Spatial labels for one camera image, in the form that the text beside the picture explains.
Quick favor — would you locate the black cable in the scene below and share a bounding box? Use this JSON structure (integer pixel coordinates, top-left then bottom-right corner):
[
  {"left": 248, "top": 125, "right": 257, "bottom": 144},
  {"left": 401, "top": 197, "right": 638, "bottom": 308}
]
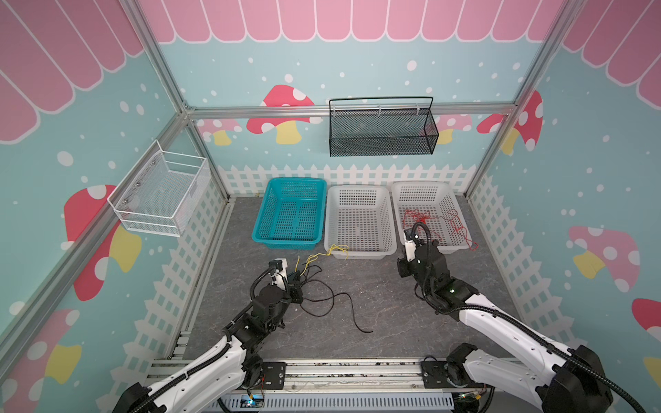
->
[{"left": 296, "top": 264, "right": 374, "bottom": 335}]

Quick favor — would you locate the yellow cable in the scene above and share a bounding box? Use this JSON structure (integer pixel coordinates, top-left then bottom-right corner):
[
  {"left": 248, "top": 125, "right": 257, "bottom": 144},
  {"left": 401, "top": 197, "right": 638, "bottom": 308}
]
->
[{"left": 293, "top": 243, "right": 350, "bottom": 277}]

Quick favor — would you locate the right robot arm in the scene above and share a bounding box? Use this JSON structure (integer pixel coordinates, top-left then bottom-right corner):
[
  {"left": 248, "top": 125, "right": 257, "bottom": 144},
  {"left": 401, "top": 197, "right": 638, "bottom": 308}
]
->
[{"left": 398, "top": 222, "right": 644, "bottom": 412}]

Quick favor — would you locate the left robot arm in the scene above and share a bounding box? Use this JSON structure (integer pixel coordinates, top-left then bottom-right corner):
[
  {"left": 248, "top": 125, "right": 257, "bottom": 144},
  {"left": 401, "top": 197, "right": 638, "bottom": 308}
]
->
[{"left": 113, "top": 268, "right": 302, "bottom": 412}]

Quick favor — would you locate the middle white plastic basket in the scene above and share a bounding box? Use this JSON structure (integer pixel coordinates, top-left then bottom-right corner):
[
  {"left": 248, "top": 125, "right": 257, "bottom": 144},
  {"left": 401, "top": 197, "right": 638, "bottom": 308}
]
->
[{"left": 324, "top": 185, "right": 398, "bottom": 260}]

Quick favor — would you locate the white plastic basket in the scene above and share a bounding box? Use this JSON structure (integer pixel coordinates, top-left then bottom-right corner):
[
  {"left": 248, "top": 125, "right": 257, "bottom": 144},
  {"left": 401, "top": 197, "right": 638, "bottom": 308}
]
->
[
  {"left": 324, "top": 185, "right": 398, "bottom": 260},
  {"left": 391, "top": 182, "right": 479, "bottom": 254}
]

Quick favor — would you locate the right white plastic basket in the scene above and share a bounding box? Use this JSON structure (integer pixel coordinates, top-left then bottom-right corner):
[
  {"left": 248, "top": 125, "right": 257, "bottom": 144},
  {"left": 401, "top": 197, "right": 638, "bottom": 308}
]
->
[{"left": 391, "top": 182, "right": 479, "bottom": 254}]

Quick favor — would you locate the teal plastic basket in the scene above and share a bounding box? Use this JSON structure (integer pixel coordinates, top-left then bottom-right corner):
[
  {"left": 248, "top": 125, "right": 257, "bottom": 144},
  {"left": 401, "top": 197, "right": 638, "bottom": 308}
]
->
[{"left": 252, "top": 177, "right": 327, "bottom": 251}]

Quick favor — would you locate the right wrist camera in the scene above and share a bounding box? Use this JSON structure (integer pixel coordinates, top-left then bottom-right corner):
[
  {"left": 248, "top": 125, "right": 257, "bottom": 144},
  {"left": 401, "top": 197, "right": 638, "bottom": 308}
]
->
[{"left": 404, "top": 228, "right": 420, "bottom": 263}]

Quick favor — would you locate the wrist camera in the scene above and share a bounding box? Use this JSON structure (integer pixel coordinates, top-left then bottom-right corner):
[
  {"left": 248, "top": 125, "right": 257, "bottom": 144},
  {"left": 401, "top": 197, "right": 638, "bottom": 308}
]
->
[
  {"left": 269, "top": 258, "right": 288, "bottom": 291},
  {"left": 404, "top": 228, "right": 420, "bottom": 263}
]

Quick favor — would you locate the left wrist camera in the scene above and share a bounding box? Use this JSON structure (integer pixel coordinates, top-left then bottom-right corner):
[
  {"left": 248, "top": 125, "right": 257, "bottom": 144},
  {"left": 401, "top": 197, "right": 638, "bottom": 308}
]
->
[{"left": 269, "top": 258, "right": 288, "bottom": 291}]

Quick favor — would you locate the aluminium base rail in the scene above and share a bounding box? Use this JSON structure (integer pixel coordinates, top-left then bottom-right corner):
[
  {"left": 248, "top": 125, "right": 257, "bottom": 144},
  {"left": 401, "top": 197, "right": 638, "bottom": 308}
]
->
[{"left": 138, "top": 357, "right": 569, "bottom": 413}]

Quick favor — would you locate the black wire mesh wall basket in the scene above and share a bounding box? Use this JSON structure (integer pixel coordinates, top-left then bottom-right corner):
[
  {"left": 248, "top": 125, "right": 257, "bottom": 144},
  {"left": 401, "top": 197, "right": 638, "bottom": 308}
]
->
[{"left": 328, "top": 96, "right": 439, "bottom": 158}]

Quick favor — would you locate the white wire mesh wall basket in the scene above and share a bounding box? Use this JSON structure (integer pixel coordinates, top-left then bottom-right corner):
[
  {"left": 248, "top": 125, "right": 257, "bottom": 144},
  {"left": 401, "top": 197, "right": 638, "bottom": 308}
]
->
[{"left": 108, "top": 141, "right": 211, "bottom": 237}]

